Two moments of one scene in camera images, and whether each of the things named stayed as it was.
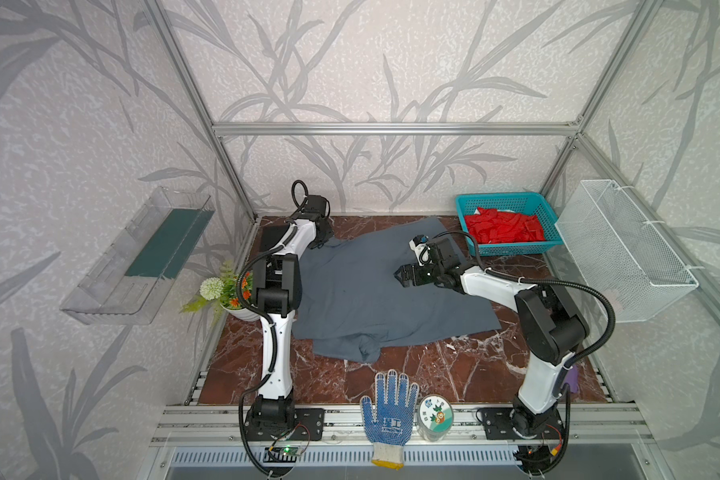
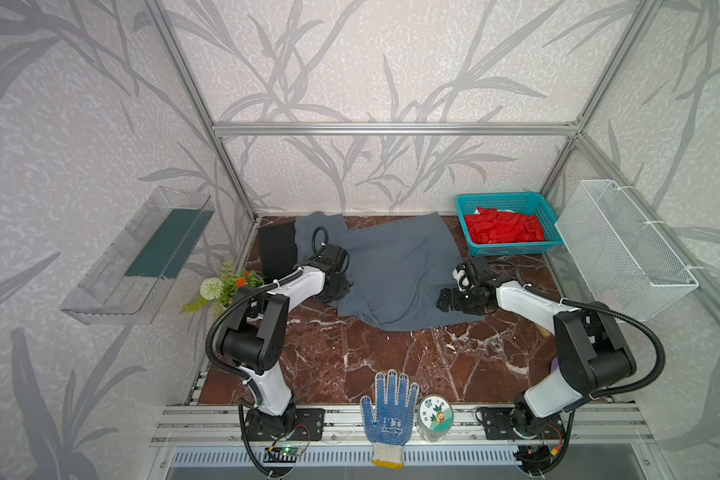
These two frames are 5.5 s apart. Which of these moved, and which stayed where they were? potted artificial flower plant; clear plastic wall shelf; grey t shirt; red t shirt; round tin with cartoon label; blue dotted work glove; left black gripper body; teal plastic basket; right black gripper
Moved: right black gripper; left black gripper body; grey t shirt
Stayed: round tin with cartoon label; blue dotted work glove; teal plastic basket; clear plastic wall shelf; red t shirt; potted artificial flower plant
